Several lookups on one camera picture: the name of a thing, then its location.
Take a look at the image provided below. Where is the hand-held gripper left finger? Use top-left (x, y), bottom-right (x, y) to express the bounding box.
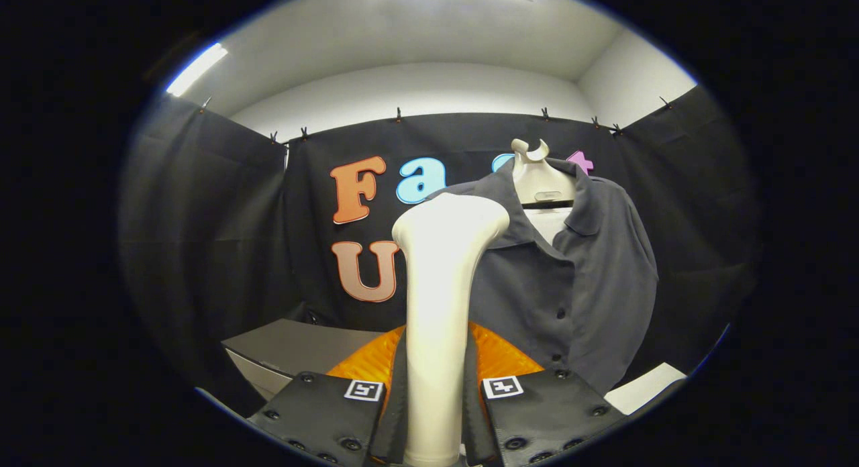
top-left (245, 325), bottom-right (410, 467)

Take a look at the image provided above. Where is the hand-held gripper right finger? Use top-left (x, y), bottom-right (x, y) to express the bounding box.
top-left (465, 321), bottom-right (628, 467)

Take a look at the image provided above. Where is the dark grey collared shirt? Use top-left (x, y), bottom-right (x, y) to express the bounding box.
top-left (429, 157), bottom-right (660, 395)

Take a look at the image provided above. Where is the cream white garment steamer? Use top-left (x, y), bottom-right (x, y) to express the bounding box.
top-left (391, 192), bottom-right (511, 467)

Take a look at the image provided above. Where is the grey drawer cabinet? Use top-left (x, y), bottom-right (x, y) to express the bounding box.
top-left (221, 318), bottom-right (383, 402)

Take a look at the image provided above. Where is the white side table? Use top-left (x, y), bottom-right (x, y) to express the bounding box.
top-left (604, 363), bottom-right (689, 415)

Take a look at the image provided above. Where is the black backdrop cloth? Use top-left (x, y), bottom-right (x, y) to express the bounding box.
top-left (117, 85), bottom-right (762, 417)

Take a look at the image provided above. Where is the row of black cloth clips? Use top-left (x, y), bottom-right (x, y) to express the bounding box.
top-left (198, 95), bottom-right (672, 144)

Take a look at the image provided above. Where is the narrow ceiling light strip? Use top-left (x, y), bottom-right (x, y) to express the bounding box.
top-left (165, 42), bottom-right (229, 97)

